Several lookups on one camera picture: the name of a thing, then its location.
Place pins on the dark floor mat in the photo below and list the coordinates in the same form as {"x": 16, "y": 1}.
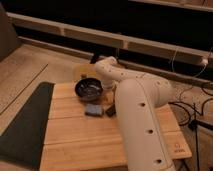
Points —
{"x": 22, "y": 141}

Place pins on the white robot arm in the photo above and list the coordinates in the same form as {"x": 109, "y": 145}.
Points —
{"x": 137, "y": 95}

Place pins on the wooden wall rail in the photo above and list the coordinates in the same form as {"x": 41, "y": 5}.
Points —
{"x": 138, "y": 45}

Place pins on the dark round bowl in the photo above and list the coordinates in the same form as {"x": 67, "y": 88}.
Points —
{"x": 88, "y": 89}

